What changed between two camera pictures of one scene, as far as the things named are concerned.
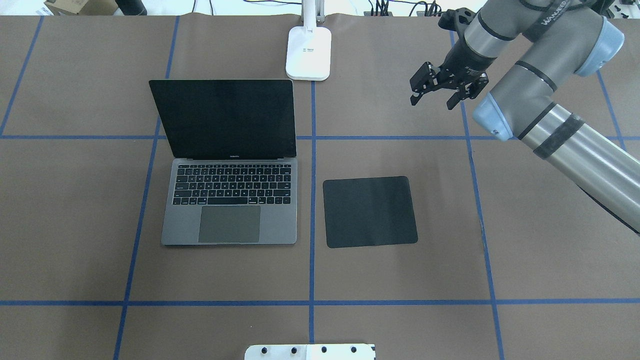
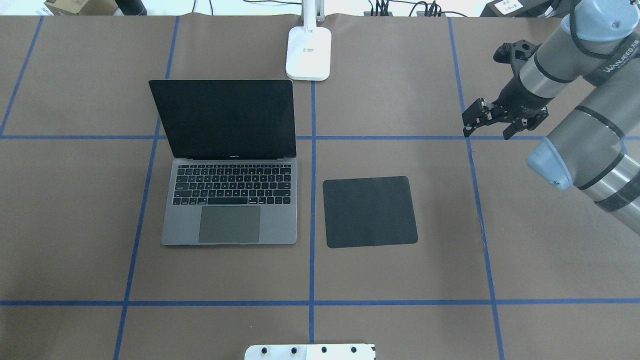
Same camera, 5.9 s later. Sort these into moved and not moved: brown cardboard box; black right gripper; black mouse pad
Moved: black right gripper
Not moved: brown cardboard box; black mouse pad
